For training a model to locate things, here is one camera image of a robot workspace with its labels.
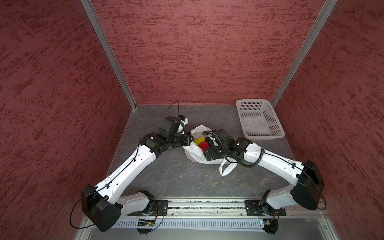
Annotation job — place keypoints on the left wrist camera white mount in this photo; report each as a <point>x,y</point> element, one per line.
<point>183,122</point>

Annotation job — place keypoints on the red fruit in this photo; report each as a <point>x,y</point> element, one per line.
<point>203,146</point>

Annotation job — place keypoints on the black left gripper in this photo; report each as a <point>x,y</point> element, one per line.
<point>187,141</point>

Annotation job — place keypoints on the aluminium front mounting rail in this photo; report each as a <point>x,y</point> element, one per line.
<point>213,207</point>

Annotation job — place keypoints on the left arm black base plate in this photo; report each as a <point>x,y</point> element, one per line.
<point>153,208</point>

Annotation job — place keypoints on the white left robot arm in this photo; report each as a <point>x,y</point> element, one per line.
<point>104,204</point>

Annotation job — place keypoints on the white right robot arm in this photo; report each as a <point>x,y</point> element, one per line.
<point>305,186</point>

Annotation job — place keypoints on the aluminium left corner post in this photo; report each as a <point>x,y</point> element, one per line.
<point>97,26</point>

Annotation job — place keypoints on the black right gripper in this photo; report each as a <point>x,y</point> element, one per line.
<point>214,155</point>

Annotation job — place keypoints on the white slotted cable duct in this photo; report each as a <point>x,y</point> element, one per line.
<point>193,224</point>

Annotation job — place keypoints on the white plastic bag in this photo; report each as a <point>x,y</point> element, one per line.
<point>195,154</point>

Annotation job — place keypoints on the white perforated plastic basket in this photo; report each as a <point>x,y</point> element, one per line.
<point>259,120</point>

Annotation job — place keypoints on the aluminium right corner post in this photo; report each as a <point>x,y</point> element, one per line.
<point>317,26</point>

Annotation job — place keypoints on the yellow fruit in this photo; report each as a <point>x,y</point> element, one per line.
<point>199,141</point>

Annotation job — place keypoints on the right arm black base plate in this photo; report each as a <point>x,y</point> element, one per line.
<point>254,208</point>

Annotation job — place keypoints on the aluminium corner post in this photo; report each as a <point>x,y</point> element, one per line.
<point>317,26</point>
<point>97,26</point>

